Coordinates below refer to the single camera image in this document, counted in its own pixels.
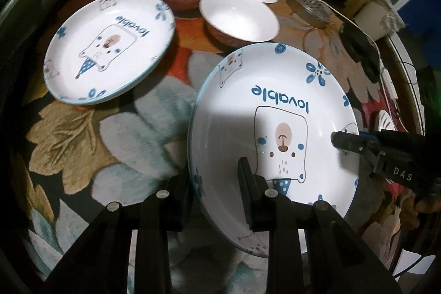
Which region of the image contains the white round vent cap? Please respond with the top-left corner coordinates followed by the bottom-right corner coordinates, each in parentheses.
top-left (374, 110), bottom-right (394, 133)

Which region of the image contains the white bucket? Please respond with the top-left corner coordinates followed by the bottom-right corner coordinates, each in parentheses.
top-left (355, 0), bottom-right (406, 41)

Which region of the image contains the bear print plate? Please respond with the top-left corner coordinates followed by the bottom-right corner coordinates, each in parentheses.
top-left (43, 0), bottom-right (176, 105)
top-left (187, 43), bottom-right (361, 258)

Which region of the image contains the metal strainer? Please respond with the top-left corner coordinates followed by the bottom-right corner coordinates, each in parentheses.
top-left (287, 0), bottom-right (332, 29)

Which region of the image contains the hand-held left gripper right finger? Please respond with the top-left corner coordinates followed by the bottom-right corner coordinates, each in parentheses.
top-left (238, 157), bottom-right (404, 294)

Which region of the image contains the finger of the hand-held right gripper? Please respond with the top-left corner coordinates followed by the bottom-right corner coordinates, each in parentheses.
top-left (331, 130), bottom-right (380, 157)

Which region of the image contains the person's right hand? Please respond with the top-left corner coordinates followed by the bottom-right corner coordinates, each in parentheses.
top-left (412, 191), bottom-right (441, 216)

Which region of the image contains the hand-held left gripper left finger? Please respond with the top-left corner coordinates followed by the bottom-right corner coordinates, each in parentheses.
top-left (45, 173), bottom-right (194, 294)

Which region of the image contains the black device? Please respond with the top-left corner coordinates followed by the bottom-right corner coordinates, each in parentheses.
top-left (339, 20), bottom-right (382, 83)

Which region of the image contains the blue container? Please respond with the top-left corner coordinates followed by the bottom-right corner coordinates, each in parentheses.
top-left (413, 0), bottom-right (441, 51)

